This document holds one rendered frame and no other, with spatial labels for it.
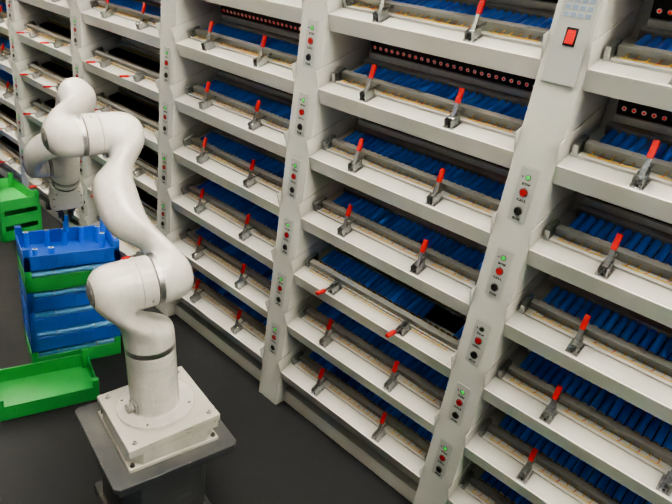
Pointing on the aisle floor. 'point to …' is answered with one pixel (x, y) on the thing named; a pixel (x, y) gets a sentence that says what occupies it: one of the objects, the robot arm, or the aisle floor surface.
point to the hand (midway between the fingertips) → (65, 213)
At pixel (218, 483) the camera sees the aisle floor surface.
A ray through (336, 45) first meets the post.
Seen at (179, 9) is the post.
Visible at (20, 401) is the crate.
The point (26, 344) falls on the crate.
